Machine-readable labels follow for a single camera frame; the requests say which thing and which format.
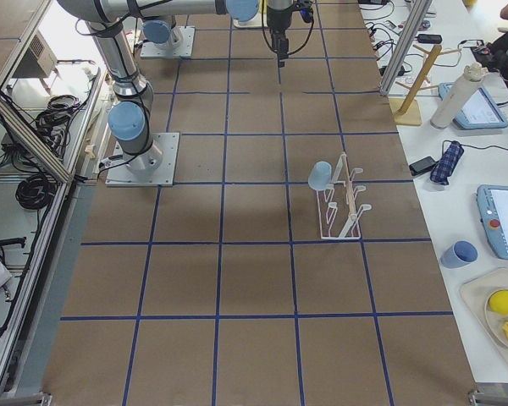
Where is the black smartphone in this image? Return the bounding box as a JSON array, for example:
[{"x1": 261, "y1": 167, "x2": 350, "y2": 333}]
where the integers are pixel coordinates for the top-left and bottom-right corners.
[{"x1": 409, "y1": 156, "x2": 438, "y2": 177}]

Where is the white wire cup rack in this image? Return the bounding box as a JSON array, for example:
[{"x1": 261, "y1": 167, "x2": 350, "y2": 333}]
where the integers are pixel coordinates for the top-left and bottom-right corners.
[{"x1": 314, "y1": 151, "x2": 372, "y2": 241}]

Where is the wooden mug tree stand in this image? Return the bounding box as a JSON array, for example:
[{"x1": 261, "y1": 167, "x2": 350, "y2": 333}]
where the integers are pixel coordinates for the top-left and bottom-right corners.
[{"x1": 389, "y1": 44, "x2": 461, "y2": 126}]

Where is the blue teach pendant far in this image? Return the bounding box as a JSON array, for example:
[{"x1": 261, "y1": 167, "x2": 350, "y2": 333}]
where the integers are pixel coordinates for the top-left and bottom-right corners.
[{"x1": 453, "y1": 85, "x2": 508, "y2": 130}]

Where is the yellow lemon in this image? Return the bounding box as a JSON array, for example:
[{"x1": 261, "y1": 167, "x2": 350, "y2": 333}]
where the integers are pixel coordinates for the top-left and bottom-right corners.
[{"x1": 488, "y1": 289, "x2": 508, "y2": 315}]

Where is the blue teach pendant near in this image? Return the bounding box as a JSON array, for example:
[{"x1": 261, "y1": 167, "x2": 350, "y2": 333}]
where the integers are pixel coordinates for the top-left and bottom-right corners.
[{"x1": 476, "y1": 184, "x2": 508, "y2": 260}]

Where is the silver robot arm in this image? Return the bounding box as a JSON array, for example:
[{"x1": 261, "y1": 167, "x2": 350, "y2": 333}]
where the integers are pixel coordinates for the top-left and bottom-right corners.
[{"x1": 59, "y1": 1, "x2": 258, "y2": 173}]

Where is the black cable bundle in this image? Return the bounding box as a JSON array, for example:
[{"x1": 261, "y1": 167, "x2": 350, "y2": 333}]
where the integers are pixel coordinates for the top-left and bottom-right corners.
[{"x1": 15, "y1": 173, "x2": 52, "y2": 211}]

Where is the folded blue plaid umbrella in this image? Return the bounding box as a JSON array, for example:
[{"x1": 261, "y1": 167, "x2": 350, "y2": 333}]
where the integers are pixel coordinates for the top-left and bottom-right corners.
[{"x1": 430, "y1": 141, "x2": 464, "y2": 186}]

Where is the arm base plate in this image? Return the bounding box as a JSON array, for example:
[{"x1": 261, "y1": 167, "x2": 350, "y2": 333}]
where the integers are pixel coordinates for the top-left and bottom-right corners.
[
  {"x1": 141, "y1": 20, "x2": 195, "y2": 59},
  {"x1": 105, "y1": 132, "x2": 179, "y2": 187}
]

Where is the blue cup on side table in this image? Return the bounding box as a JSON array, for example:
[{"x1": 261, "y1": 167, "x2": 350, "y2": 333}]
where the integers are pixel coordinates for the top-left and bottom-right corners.
[{"x1": 440, "y1": 240, "x2": 478, "y2": 269}]

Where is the beige tray with fruit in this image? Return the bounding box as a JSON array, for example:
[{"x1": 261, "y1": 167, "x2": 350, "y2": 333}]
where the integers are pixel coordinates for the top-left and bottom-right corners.
[{"x1": 459, "y1": 267, "x2": 508, "y2": 365}]

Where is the aluminium frame post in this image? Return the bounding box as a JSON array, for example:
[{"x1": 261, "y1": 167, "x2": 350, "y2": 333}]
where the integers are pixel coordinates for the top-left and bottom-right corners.
[{"x1": 379, "y1": 0, "x2": 432, "y2": 96}]

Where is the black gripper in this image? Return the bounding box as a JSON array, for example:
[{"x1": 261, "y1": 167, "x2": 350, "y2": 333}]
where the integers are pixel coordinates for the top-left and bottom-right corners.
[{"x1": 266, "y1": 3, "x2": 290, "y2": 68}]

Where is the light blue plastic cup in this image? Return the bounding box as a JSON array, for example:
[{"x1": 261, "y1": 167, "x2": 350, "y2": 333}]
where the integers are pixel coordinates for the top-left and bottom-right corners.
[{"x1": 307, "y1": 161, "x2": 332, "y2": 191}]

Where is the white insulated bottle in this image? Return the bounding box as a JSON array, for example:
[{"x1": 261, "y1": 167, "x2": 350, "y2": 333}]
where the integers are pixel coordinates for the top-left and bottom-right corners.
[{"x1": 430, "y1": 63, "x2": 489, "y2": 129}]

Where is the blue teach pendant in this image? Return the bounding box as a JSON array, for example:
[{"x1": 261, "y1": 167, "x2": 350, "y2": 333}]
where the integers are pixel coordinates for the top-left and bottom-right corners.
[
  {"x1": 453, "y1": 85, "x2": 508, "y2": 130},
  {"x1": 476, "y1": 184, "x2": 508, "y2": 260}
]

